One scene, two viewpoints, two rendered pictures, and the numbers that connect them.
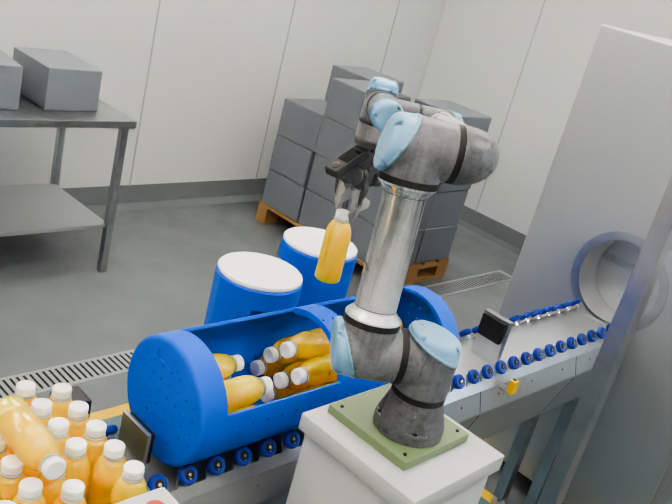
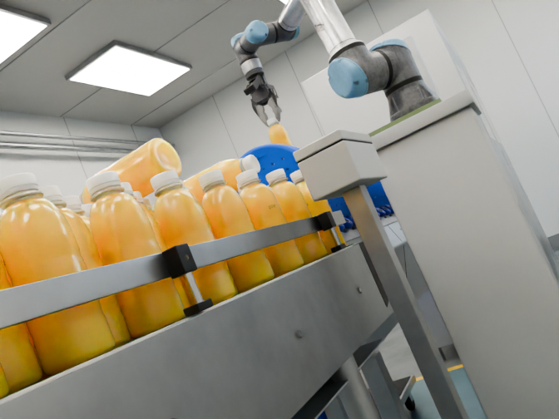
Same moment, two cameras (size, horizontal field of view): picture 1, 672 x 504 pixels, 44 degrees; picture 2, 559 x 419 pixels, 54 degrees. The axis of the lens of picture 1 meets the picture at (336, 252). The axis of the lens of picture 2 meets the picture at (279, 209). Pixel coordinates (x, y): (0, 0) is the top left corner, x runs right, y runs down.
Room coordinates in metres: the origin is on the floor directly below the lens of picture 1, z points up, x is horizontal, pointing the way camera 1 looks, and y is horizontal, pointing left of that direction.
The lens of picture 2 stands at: (0.13, 0.66, 0.90)
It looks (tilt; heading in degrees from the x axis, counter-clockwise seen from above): 6 degrees up; 344
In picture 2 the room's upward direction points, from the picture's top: 23 degrees counter-clockwise
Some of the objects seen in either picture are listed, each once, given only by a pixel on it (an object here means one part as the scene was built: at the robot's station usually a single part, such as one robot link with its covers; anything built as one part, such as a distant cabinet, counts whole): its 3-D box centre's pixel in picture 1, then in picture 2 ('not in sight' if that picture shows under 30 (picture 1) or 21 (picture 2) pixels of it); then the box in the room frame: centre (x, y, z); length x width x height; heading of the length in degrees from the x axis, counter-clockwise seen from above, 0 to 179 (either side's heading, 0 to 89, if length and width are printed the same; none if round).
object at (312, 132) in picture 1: (369, 170); not in sight; (5.67, -0.08, 0.59); 1.20 x 0.80 x 1.19; 51
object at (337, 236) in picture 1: (334, 248); (282, 145); (2.02, 0.01, 1.33); 0.07 x 0.07 x 0.19
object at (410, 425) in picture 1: (413, 406); (409, 100); (1.53, -0.24, 1.22); 0.15 x 0.15 x 0.10
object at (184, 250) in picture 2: not in sight; (187, 278); (0.78, 0.61, 0.94); 0.03 x 0.02 x 0.08; 139
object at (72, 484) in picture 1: (73, 488); (274, 174); (1.18, 0.34, 1.09); 0.04 x 0.04 x 0.02
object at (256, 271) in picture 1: (260, 271); not in sight; (2.45, 0.22, 1.03); 0.28 x 0.28 x 0.01
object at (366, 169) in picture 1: (364, 162); (260, 88); (2.04, -0.01, 1.57); 0.09 x 0.08 x 0.12; 141
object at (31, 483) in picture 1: (30, 486); not in sight; (1.15, 0.41, 1.09); 0.04 x 0.04 x 0.02
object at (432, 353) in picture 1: (426, 358); (392, 66); (1.53, -0.24, 1.34); 0.13 x 0.12 x 0.14; 101
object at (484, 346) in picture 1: (490, 336); not in sight; (2.48, -0.56, 1.00); 0.10 x 0.04 x 0.15; 49
